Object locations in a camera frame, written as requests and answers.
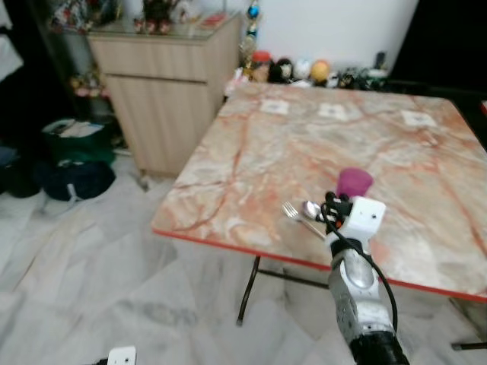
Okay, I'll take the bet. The silver metal spoon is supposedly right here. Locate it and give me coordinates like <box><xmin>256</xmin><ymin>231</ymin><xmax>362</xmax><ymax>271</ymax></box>
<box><xmin>303</xmin><ymin>201</ymin><xmax>329</xmax><ymax>236</ymax></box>

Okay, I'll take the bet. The purple cup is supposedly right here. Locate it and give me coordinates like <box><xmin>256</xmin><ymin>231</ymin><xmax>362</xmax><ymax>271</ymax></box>
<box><xmin>336</xmin><ymin>168</ymin><xmax>374</xmax><ymax>200</ymax></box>

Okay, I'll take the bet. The silver metal fork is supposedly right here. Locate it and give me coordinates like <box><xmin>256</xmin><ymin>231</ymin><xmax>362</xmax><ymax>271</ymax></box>
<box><xmin>282</xmin><ymin>201</ymin><xmax>328</xmax><ymax>238</ymax></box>

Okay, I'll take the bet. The marble folding table red edge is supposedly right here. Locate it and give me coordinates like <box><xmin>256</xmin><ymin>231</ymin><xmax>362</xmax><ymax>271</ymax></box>
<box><xmin>150</xmin><ymin>79</ymin><xmax>487</xmax><ymax>352</ymax></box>

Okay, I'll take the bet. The white paper card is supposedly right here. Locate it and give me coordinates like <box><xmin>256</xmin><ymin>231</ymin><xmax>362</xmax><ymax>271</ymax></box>
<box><xmin>401</xmin><ymin>109</ymin><xmax>438</xmax><ymax>129</ymax></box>

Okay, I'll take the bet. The green white plush toy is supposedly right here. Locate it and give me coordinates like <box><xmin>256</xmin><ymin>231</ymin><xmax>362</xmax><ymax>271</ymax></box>
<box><xmin>359</xmin><ymin>67</ymin><xmax>390</xmax><ymax>87</ymax></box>

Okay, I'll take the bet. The orange plush toy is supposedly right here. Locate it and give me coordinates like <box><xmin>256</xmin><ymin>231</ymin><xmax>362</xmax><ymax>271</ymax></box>
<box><xmin>310</xmin><ymin>59</ymin><xmax>333</xmax><ymax>85</ymax></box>

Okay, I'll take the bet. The black plush toy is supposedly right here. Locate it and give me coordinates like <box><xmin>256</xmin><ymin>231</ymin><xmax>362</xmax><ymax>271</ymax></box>
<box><xmin>271</xmin><ymin>58</ymin><xmax>294</xmax><ymax>84</ymax></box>

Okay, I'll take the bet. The red hat plush doll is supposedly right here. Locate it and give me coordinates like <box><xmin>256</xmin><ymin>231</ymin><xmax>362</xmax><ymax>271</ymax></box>
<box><xmin>250</xmin><ymin>50</ymin><xmax>273</xmax><ymax>84</ymax></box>

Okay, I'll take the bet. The large dark furniture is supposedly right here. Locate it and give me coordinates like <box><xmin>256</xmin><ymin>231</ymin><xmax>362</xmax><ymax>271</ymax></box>
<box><xmin>387</xmin><ymin>0</ymin><xmax>487</xmax><ymax>96</ymax></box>

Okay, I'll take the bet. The light wooden cabinet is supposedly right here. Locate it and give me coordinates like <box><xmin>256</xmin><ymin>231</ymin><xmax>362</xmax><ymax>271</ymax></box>
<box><xmin>87</xmin><ymin>14</ymin><xmax>246</xmax><ymax>179</ymax></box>

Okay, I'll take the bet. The blue hanging ornament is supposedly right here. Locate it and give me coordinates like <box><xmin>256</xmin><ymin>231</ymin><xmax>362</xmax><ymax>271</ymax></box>
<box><xmin>247</xmin><ymin>0</ymin><xmax>262</xmax><ymax>39</ymax></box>

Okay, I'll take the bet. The dark red cabinet decoration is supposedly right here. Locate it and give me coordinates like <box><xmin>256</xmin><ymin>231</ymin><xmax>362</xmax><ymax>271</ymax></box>
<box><xmin>133</xmin><ymin>0</ymin><xmax>182</xmax><ymax>35</ymax></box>

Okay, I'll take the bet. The dark blue bag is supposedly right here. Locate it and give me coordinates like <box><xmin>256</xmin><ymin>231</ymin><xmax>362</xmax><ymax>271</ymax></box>
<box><xmin>33</xmin><ymin>160</ymin><xmax>116</xmax><ymax>202</ymax></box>

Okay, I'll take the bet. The green bag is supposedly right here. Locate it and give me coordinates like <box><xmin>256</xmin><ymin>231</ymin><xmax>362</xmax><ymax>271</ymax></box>
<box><xmin>41</xmin><ymin>117</ymin><xmax>116</xmax><ymax>167</ymax></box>

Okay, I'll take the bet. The dark glass display shelf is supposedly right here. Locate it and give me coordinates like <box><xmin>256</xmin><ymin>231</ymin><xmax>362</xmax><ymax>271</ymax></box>
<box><xmin>0</xmin><ymin>0</ymin><xmax>115</xmax><ymax>157</ymax></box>

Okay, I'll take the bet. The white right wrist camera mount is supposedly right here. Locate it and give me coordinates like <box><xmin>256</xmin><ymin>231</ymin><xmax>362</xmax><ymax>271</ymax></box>
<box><xmin>340</xmin><ymin>196</ymin><xmax>387</xmax><ymax>243</ymax></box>

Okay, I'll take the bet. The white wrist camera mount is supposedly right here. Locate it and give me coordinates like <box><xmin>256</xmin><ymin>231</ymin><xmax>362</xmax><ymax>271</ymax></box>
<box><xmin>107</xmin><ymin>346</ymin><xmax>138</xmax><ymax>365</ymax></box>
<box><xmin>340</xmin><ymin>196</ymin><xmax>387</xmax><ymax>243</ymax></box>

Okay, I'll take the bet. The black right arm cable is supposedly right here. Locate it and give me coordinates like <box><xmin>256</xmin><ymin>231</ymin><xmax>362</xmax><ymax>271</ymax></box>
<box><xmin>319</xmin><ymin>199</ymin><xmax>399</xmax><ymax>337</ymax></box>

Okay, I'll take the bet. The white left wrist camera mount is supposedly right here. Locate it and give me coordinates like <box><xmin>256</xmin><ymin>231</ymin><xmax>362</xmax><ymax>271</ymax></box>
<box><xmin>107</xmin><ymin>346</ymin><xmax>138</xmax><ymax>365</ymax></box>

